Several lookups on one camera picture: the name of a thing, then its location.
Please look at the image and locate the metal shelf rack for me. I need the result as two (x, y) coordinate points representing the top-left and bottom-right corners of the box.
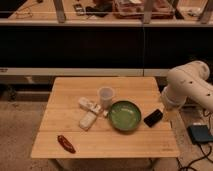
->
(0, 0), (213, 27)

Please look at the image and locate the red tray on shelf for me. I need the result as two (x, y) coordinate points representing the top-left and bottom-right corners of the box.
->
(113, 0), (175, 19)

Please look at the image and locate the green ceramic bowl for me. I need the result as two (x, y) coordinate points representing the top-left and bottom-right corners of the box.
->
(108, 101), (142, 131)

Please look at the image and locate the black floor cable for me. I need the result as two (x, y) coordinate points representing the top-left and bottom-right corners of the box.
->
(175, 143), (213, 171)

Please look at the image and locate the wooden table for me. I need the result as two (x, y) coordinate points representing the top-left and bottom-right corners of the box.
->
(30, 76), (181, 160)

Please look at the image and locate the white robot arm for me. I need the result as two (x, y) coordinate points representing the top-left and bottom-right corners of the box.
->
(161, 61), (213, 112)

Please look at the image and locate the translucent plastic cup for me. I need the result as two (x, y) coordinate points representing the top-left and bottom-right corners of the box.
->
(98, 87), (114, 109)

